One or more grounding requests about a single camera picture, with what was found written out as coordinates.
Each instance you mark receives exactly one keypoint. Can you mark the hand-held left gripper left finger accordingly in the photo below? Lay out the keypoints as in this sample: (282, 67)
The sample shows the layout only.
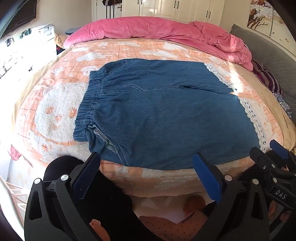
(86, 177)

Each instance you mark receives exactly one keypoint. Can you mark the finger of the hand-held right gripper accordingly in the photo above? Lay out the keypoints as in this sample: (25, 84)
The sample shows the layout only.
(278, 148)
(263, 162)

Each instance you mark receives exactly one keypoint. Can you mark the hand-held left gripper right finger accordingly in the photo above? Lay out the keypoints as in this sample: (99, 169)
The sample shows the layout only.
(208, 177)

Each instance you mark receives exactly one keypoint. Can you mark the blue denim pants lace trim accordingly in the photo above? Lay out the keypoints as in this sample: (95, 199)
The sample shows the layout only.
(161, 120)

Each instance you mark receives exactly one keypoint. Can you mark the person's right hand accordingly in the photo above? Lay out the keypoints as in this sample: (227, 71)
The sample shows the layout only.
(283, 214)

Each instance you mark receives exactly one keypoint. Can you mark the floral patterned cloth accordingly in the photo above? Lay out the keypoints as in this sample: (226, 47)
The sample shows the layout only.
(283, 104)

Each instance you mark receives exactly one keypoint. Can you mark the brown polka dot slipper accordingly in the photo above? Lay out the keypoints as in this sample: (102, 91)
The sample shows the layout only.
(173, 226)

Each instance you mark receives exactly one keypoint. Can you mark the purple striped pillow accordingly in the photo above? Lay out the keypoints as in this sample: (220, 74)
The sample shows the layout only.
(268, 77)

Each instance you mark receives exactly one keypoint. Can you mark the orange white printed blanket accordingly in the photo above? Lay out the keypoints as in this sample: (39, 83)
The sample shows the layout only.
(50, 111)

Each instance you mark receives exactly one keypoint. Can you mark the small pink cloth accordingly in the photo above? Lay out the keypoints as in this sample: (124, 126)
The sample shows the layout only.
(15, 153)

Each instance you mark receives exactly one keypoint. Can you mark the wooden drying rack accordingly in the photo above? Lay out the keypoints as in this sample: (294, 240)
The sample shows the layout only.
(12, 199)

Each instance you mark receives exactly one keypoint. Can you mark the grey padded headboard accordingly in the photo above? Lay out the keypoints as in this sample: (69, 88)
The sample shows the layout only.
(268, 55)

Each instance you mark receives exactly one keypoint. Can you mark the tan plush toy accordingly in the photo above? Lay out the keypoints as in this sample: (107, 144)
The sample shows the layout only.
(59, 40)

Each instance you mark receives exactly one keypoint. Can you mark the white dresser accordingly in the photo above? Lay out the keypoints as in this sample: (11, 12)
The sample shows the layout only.
(25, 51)

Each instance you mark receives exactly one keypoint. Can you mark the blue bin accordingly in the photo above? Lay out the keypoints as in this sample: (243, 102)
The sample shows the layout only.
(72, 32)

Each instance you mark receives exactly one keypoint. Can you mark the pink quilt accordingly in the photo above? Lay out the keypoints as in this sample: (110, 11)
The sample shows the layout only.
(148, 29)

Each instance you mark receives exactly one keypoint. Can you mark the hanging dark clothes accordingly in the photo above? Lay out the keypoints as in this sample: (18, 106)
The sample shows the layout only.
(111, 8)

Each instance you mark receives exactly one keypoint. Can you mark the white wardrobe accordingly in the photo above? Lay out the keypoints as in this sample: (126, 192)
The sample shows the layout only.
(173, 9)

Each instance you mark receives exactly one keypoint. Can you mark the black television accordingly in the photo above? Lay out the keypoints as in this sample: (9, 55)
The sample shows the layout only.
(16, 16)

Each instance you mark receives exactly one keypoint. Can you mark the tree wall painting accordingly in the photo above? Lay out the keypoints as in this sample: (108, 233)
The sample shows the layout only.
(261, 16)

